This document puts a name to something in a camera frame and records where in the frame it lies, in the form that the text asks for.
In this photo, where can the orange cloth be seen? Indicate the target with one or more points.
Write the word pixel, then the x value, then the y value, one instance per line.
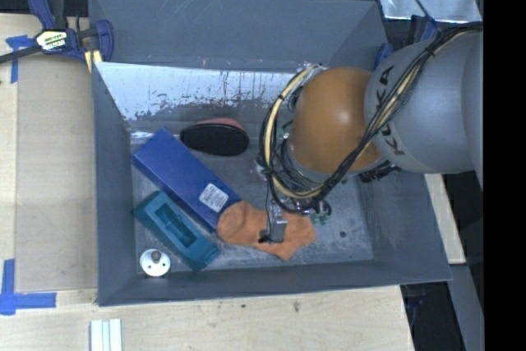
pixel 242 228

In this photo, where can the teal hollow plastic block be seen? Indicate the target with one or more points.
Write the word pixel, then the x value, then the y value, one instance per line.
pixel 197 248

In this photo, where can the black and red-brown oval pad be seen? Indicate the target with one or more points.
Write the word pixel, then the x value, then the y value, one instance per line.
pixel 213 139

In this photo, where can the blue box with white label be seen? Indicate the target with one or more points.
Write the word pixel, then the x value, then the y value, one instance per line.
pixel 176 172

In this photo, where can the white round knob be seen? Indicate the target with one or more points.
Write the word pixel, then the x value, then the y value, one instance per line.
pixel 152 265

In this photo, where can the grey metal bin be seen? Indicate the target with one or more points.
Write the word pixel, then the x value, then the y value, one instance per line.
pixel 213 29

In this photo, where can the pale wood board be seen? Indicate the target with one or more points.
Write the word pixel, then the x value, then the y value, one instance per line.
pixel 53 176

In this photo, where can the black cylinder on white bracket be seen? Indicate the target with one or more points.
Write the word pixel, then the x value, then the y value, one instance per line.
pixel 376 174

